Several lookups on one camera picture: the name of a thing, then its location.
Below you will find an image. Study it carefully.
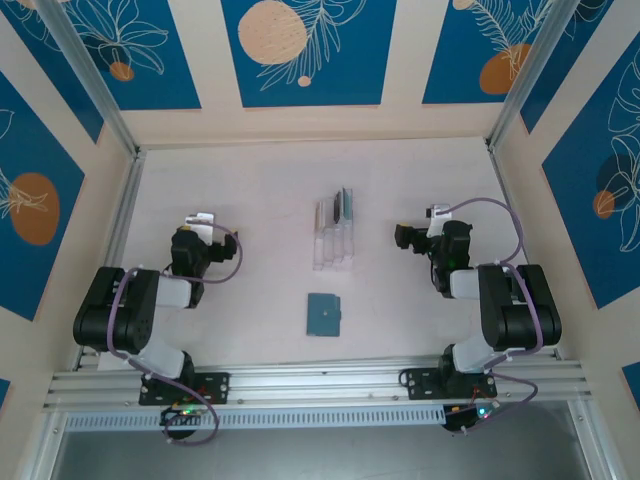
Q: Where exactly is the clear acrylic card stand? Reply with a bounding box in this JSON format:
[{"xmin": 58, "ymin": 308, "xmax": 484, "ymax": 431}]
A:
[{"xmin": 312, "ymin": 187, "xmax": 358, "ymax": 274}]

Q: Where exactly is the blue card holder wallet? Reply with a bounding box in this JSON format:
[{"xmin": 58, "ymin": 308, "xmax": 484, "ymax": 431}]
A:
[{"xmin": 305, "ymin": 292, "xmax": 344, "ymax": 338}]

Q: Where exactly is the small circuit board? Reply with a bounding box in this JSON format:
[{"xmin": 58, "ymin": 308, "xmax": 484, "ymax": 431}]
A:
[
  {"xmin": 159, "ymin": 405, "xmax": 206, "ymax": 427},
  {"xmin": 443, "ymin": 402, "xmax": 502, "ymax": 432}
]

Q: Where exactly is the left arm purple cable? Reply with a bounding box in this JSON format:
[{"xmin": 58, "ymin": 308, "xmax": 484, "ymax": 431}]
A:
[{"xmin": 107, "ymin": 224, "xmax": 246, "ymax": 447}]

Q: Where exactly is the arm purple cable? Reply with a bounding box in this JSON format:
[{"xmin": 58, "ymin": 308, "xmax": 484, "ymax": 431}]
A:
[
  {"xmin": 107, "ymin": 224, "xmax": 246, "ymax": 447},
  {"xmin": 433, "ymin": 197, "xmax": 546, "ymax": 437}
]

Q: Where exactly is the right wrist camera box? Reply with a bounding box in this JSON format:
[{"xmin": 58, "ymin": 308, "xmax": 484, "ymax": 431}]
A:
[{"xmin": 424, "ymin": 202, "xmax": 454, "ymax": 236}]

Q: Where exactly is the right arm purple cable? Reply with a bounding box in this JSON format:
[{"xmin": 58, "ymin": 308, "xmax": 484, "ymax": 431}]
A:
[{"xmin": 433, "ymin": 197, "xmax": 546, "ymax": 437}]

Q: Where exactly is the aluminium side rail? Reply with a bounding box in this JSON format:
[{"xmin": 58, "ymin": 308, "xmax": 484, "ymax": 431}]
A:
[
  {"xmin": 73, "ymin": 148, "xmax": 147, "ymax": 372},
  {"xmin": 487, "ymin": 143, "xmax": 565, "ymax": 362}
]

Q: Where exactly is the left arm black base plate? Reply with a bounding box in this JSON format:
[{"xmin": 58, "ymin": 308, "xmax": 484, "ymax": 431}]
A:
[{"xmin": 138, "ymin": 371, "xmax": 233, "ymax": 407}]

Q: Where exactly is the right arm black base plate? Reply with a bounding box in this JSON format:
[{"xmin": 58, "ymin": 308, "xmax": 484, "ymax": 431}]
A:
[{"xmin": 401, "ymin": 367, "xmax": 499, "ymax": 402}]

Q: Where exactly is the aluminium cross rail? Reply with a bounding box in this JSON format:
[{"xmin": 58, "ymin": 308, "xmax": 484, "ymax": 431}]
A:
[{"xmin": 42, "ymin": 351, "xmax": 595, "ymax": 412}]

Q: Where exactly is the slotted grey cable duct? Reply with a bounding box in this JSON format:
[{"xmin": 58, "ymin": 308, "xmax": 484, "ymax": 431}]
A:
[{"xmin": 63, "ymin": 405, "xmax": 447, "ymax": 433}]

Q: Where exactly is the aluminium corner post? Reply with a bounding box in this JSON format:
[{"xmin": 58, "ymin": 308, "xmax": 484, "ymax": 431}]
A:
[
  {"xmin": 37, "ymin": 0, "xmax": 146, "ymax": 161},
  {"xmin": 487, "ymin": 0, "xmax": 617, "ymax": 151}
]

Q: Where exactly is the aluminium frame leg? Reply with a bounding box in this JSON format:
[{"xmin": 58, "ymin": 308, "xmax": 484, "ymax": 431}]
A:
[
  {"xmin": 12, "ymin": 407, "xmax": 69, "ymax": 480},
  {"xmin": 567, "ymin": 399, "xmax": 629, "ymax": 480}
]

